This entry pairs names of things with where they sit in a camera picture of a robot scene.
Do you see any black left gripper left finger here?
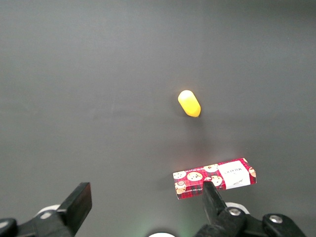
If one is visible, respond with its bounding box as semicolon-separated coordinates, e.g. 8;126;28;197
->
0;182;93;237

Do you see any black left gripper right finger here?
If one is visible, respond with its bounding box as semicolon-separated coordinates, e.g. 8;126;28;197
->
194;181;307;237

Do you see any red cookie box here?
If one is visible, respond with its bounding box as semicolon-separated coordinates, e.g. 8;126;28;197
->
172;158;257;201

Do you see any yellow lemon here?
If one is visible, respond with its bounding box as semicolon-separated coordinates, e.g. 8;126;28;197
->
177;89;202;119

